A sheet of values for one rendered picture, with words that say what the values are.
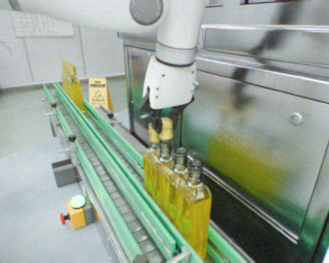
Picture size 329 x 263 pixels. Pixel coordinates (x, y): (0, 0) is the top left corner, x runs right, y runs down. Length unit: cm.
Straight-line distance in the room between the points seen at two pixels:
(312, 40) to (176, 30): 21
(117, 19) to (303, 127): 34
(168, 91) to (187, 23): 13
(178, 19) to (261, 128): 26
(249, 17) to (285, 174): 31
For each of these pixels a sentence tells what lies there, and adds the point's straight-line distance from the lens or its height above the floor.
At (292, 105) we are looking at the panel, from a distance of 46.
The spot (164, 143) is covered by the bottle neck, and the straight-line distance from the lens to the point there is 55.
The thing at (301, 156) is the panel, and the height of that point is 119.
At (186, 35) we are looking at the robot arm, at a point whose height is 138.
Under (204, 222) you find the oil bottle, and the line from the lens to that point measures 56.
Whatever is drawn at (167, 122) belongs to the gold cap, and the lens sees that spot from 53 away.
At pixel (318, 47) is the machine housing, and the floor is 136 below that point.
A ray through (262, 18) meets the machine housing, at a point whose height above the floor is 141.
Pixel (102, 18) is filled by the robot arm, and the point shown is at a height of 140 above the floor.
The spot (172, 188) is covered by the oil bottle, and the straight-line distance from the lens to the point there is 55.
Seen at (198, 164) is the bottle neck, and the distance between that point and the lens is 49.
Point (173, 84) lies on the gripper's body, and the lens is 47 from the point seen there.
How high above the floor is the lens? 140
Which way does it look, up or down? 24 degrees down
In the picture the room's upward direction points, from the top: straight up
